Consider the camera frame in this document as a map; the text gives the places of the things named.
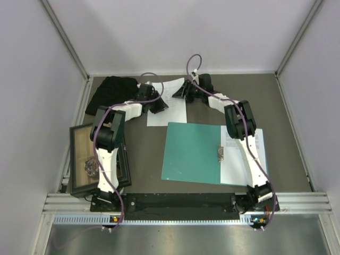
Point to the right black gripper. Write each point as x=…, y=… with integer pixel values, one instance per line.
x=182, y=93

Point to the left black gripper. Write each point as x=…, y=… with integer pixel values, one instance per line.
x=160, y=107

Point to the teal plastic file folder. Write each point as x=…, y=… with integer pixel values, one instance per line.
x=191, y=153

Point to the metal folder clip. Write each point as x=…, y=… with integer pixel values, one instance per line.
x=220, y=153

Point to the white printed paper sheet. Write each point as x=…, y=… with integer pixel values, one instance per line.
x=232, y=167

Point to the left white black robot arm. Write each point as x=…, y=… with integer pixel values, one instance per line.
x=107, y=135

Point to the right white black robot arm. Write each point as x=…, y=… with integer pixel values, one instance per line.
x=241, y=126

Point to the black cloth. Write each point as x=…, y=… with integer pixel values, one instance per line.
x=113, y=90

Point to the patterned round item in box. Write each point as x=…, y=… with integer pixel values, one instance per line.
x=91, y=167

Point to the black framed display box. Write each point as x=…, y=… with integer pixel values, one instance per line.
x=81, y=148

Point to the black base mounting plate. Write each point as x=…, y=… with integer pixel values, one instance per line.
x=171, y=203

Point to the aluminium frame rail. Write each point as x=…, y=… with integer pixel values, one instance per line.
x=63, y=36

